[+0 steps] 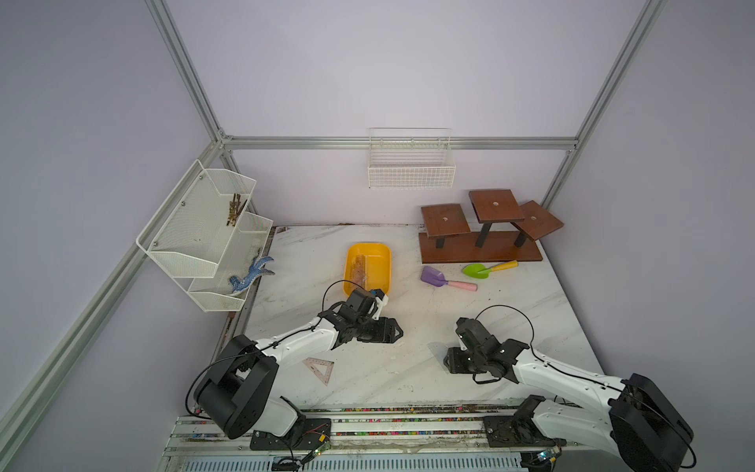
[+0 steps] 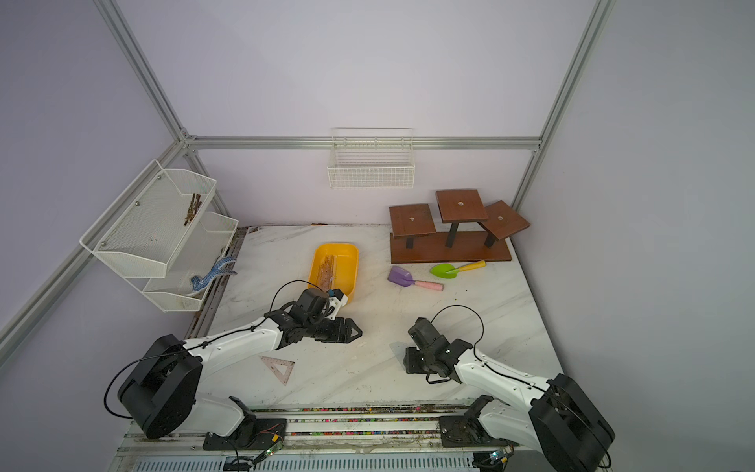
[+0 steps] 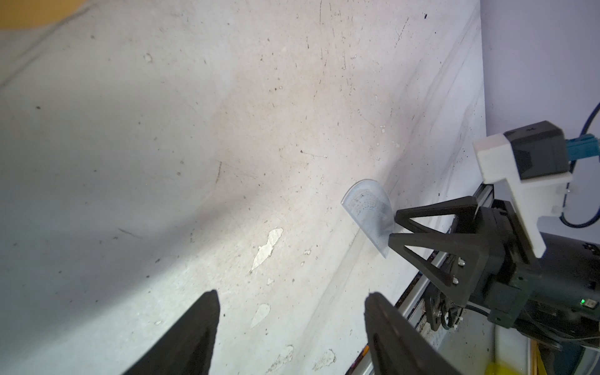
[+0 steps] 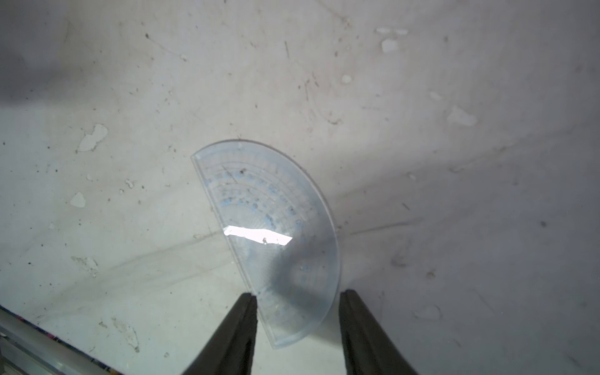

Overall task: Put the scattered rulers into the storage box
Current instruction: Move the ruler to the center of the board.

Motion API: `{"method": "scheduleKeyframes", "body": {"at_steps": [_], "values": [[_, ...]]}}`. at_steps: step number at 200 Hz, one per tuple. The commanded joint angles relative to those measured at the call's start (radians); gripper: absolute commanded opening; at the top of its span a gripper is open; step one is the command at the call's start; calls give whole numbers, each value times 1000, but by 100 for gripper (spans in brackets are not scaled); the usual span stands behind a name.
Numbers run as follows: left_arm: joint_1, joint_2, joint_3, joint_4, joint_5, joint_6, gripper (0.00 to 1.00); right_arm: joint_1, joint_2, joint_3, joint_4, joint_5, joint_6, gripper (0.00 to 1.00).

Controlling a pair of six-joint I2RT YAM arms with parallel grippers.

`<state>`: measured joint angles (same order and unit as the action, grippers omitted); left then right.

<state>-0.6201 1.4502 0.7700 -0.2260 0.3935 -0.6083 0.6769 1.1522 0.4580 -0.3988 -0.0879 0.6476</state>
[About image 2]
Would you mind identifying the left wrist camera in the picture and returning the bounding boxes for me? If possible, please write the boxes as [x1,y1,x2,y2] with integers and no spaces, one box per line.
[291,288,348,324]

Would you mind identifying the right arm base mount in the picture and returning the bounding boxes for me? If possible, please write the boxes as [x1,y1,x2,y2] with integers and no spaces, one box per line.
[438,395,519,448]

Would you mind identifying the white mesh upper shelf basket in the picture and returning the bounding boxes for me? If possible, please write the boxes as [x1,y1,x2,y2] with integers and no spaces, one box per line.
[80,160,216,278]

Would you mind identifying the white mesh lower shelf basket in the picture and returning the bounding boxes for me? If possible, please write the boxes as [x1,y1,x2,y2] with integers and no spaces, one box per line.
[142,212,238,312]

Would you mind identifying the white mesh shelf basket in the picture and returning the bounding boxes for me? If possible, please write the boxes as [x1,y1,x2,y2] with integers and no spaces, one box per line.
[80,160,216,278]
[142,212,238,312]

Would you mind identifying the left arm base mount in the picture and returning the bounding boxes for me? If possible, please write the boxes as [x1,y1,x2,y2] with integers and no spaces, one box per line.
[203,396,287,452]

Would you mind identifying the brown items in basket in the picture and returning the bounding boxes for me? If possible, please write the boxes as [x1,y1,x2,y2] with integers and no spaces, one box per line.
[184,193,202,226]

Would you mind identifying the pink stencil ruler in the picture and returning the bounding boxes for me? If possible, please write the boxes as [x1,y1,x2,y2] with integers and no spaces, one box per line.
[317,255,336,292]

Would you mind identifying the green toy shovel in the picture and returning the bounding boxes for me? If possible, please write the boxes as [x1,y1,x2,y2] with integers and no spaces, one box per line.
[431,261,487,279]

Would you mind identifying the aluminium rail base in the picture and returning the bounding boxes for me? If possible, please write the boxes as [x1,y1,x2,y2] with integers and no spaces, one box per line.
[109,404,552,471]

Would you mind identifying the yellow plastic storage box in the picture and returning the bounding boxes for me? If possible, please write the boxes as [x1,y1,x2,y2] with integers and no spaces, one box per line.
[309,243,360,300]

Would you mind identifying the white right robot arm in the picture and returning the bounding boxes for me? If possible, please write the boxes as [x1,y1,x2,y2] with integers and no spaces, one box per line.
[404,318,615,471]

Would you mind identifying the purple toy shovel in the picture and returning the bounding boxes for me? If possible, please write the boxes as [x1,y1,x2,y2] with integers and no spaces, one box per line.
[387,266,444,292]

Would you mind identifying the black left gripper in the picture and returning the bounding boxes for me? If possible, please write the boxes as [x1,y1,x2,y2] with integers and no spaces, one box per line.
[306,315,363,342]

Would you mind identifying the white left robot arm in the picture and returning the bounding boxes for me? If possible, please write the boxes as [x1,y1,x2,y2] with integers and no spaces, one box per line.
[103,310,363,440]

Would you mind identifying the aluminium frame post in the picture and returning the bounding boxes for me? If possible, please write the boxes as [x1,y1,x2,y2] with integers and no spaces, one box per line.
[93,0,231,219]

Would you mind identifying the pink triangle ruler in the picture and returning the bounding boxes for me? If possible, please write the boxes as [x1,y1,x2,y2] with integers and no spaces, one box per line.
[260,356,295,385]

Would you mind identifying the brown wooden display stand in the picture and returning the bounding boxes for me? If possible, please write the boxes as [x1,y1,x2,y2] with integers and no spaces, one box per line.
[389,189,530,264]

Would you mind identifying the white wire wall basket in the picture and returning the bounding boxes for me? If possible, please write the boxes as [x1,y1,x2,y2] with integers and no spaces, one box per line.
[328,127,416,190]

